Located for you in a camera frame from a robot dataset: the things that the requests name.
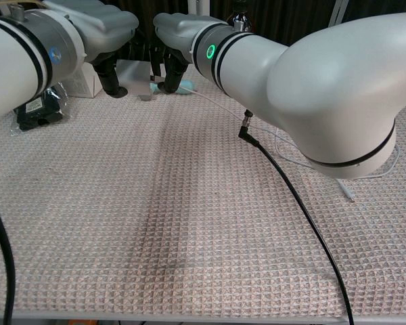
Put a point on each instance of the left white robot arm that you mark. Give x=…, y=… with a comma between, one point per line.
x=17, y=61

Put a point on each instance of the brown glass bottle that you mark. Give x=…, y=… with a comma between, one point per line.
x=238, y=18

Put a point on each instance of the white charger adapter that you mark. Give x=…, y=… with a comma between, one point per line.
x=133, y=76

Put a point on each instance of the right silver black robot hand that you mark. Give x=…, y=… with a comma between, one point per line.
x=179, y=28

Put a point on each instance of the black gloves in plastic bag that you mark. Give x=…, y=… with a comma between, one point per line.
x=40, y=111

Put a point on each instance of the teal handheld massager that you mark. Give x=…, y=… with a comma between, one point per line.
x=187, y=86

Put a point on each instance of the white partition post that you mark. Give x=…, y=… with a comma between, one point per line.
x=338, y=10
x=194, y=6

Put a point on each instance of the pink waffle tablecloth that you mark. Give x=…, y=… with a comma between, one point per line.
x=155, y=220

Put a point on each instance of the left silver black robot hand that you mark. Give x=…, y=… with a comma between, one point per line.
x=101, y=23

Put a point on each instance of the white red product box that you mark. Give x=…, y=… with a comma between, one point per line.
x=84, y=83

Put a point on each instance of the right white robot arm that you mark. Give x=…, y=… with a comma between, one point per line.
x=325, y=84

